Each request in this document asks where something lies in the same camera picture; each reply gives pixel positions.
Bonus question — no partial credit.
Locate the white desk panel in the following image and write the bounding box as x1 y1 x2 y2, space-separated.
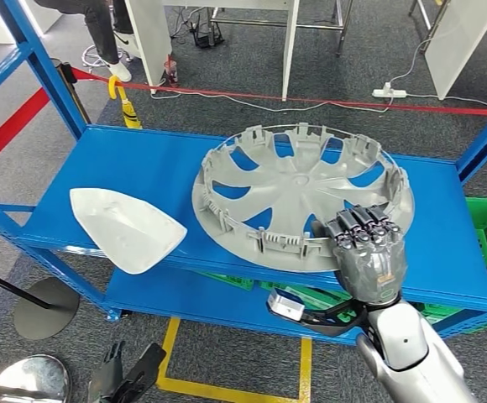
423 0 487 102

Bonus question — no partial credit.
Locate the white power strip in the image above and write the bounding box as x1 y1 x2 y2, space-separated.
371 81 407 100

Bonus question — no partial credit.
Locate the red barrier belt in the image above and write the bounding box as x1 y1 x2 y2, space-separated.
72 66 487 117

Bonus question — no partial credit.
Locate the red floor tape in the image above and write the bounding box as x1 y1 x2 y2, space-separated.
0 87 51 179

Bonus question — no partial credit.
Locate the yellow umbrella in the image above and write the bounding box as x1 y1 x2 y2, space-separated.
108 75 143 130

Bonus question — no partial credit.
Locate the yellow floor tape square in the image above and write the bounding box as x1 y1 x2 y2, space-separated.
156 317 313 403

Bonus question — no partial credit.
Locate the chrome stanchion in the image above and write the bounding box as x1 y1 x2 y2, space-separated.
0 355 73 403

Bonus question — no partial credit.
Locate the blue metal shelf rack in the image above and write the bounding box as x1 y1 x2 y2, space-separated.
0 0 487 362

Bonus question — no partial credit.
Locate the person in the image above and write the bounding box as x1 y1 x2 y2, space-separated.
33 0 141 83

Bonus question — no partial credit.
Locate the white floor cable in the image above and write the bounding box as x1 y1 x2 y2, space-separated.
150 87 393 114

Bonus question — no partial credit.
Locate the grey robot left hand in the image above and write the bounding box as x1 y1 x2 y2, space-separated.
87 340 125 403

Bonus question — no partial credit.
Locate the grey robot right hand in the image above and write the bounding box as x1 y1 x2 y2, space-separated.
313 204 408 307

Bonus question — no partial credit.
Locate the chrome table frame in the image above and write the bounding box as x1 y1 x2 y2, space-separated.
208 0 354 58

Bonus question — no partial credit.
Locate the white desk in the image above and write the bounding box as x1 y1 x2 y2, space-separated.
125 0 301 102

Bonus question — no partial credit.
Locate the grey plastic wheel cover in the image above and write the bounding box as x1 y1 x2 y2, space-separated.
192 122 416 274

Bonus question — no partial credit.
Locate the white plastic mirror shell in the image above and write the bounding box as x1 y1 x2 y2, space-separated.
69 187 188 275

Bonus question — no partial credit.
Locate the black belt stanchion post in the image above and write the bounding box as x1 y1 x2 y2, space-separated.
57 60 92 128

